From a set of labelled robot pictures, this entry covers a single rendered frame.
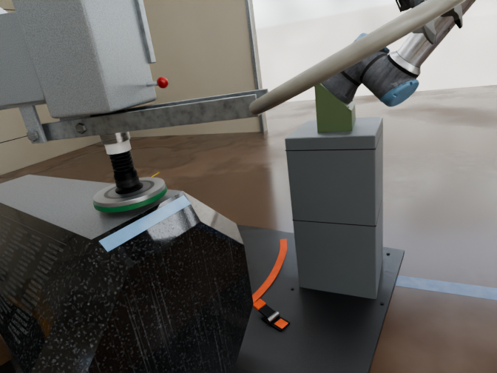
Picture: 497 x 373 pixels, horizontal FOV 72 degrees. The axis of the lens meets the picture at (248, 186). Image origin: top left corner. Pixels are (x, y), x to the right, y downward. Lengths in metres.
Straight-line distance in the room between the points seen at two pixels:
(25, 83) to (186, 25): 5.58
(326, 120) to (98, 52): 1.04
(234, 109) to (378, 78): 0.87
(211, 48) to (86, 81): 5.43
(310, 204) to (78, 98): 1.13
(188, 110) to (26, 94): 0.45
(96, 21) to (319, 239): 1.33
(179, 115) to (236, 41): 5.25
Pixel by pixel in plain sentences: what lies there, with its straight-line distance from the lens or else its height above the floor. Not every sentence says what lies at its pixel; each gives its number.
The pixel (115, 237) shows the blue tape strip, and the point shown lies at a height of 0.81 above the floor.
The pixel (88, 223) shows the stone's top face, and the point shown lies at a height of 0.83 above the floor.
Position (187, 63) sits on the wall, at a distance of 6.60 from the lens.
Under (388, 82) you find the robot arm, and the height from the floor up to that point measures 1.05.
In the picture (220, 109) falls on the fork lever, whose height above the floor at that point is 1.11.
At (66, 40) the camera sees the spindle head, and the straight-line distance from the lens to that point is 0.97.
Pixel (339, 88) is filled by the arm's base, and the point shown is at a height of 1.04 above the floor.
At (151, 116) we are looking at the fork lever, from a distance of 0.91.
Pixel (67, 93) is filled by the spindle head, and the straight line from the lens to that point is 0.99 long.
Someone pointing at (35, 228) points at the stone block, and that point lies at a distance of 1.26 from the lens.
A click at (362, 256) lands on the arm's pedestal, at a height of 0.26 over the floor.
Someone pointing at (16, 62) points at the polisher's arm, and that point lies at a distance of 1.10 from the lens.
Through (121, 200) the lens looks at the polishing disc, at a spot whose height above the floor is 0.89.
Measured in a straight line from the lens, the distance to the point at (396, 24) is 0.59.
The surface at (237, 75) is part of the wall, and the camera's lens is 6.12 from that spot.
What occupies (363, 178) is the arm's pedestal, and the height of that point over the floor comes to 0.66.
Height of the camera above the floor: 1.21
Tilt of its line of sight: 20 degrees down
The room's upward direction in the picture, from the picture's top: 8 degrees counter-clockwise
